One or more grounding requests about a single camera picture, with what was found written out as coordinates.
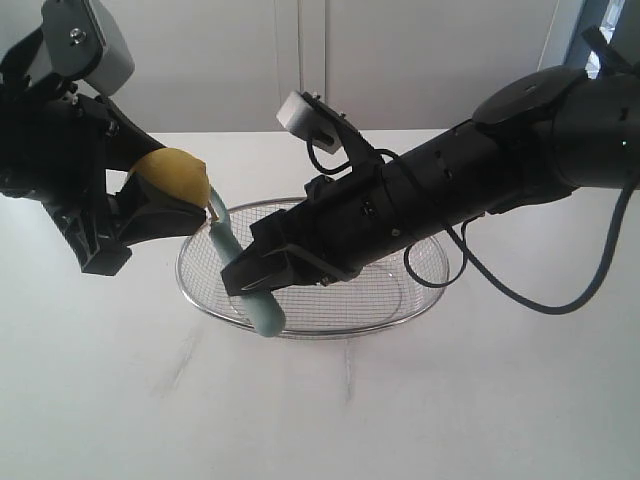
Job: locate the teal handled peeler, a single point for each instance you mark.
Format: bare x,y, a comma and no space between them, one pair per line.
262,309

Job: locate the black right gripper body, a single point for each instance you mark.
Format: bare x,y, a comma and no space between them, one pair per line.
343,225

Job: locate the yellow lemon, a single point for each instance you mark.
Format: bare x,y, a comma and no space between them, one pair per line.
177,173

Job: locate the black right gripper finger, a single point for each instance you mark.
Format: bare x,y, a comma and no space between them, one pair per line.
264,266

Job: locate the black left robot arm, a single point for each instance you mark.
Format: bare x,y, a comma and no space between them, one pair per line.
27,75

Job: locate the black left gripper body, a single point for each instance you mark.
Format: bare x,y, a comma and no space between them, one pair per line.
53,152

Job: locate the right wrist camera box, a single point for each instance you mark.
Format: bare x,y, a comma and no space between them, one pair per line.
308,118

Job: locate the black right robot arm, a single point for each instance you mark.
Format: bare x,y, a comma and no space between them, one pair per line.
533,142

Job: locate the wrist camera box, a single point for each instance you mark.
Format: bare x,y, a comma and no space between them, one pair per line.
85,43
308,118

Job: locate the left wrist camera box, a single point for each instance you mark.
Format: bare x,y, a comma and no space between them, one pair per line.
85,43

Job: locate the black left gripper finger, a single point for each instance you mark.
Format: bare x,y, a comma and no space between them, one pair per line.
141,212
126,144

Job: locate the oval metal wire basket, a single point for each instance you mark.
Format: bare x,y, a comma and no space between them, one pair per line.
383,296

